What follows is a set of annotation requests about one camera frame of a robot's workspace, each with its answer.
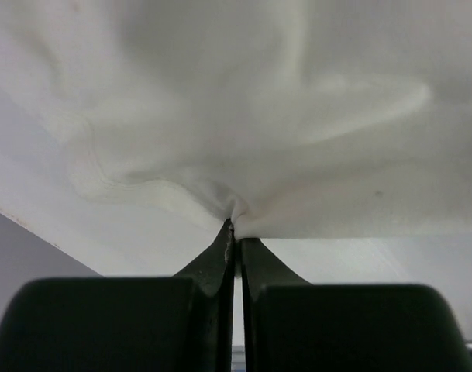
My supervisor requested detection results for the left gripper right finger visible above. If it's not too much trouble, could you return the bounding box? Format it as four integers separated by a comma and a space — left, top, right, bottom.
239, 239, 472, 371

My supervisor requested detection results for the white t shirt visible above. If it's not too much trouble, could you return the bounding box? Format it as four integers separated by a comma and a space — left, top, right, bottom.
0, 1, 472, 238

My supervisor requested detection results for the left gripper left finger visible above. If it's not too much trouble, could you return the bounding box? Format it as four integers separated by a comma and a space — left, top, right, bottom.
0, 222, 234, 371

